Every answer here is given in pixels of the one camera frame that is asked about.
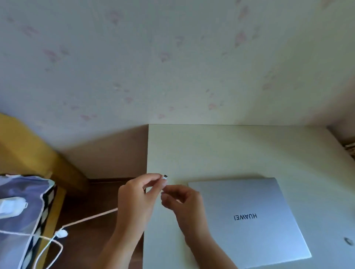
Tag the person's left thumb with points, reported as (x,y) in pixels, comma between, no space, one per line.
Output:
(158,189)

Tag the person's right thumb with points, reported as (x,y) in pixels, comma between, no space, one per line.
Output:
(169,201)

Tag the person's left hand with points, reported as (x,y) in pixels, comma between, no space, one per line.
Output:
(133,205)

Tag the white power adapter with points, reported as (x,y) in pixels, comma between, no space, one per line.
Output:
(11,206)

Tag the person's right hand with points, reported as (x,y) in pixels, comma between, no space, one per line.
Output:
(188,213)

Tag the black and white checkered sheet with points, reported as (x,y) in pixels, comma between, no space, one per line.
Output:
(41,221)

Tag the person's left forearm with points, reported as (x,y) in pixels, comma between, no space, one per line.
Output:
(122,252)

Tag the small dark round object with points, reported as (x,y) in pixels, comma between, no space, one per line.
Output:
(349,241)

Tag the silver laptop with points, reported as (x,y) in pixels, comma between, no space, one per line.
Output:
(249,219)

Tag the yellow wooden bed frame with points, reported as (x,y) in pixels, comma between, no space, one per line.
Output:
(33,155)

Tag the person's right forearm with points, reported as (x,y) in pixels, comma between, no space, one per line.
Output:
(210,255)

